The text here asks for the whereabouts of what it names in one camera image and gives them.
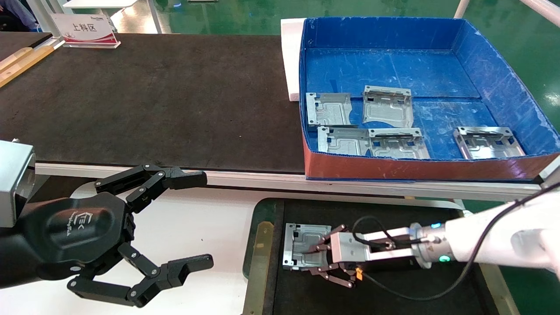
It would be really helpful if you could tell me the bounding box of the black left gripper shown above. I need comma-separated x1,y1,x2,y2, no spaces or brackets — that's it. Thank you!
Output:
24,164,214,308

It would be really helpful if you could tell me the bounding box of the long wooden strip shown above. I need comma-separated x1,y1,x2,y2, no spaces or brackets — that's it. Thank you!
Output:
0,46,55,88

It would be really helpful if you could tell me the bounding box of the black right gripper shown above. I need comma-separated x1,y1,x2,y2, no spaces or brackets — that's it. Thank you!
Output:
306,224,414,289

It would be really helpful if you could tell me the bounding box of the stamped sheet metal part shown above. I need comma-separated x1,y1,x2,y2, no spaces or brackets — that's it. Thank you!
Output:
282,223,332,272
306,92,353,128
453,126,526,160
317,126,372,157
362,85,414,129
368,128,431,160

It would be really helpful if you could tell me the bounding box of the person in blue clothes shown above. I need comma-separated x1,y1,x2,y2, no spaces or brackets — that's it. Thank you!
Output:
0,0,38,31

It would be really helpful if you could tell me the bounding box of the aluminium table edge rail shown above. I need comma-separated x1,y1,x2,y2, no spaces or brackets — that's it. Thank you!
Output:
35,163,543,203

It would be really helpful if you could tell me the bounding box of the black tray container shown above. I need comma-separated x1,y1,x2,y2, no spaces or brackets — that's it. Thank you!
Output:
243,198,521,315

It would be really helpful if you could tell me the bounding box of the white red sign placard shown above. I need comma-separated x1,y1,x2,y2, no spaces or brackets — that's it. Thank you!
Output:
50,13,121,49

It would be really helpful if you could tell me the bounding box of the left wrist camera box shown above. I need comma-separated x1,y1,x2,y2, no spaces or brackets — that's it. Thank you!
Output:
0,140,35,229

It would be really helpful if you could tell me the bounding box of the blue corrugated plastic box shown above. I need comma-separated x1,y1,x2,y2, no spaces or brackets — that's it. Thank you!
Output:
299,17,560,182

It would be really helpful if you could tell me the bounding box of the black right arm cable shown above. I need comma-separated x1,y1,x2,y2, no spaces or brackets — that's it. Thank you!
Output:
352,182,560,302

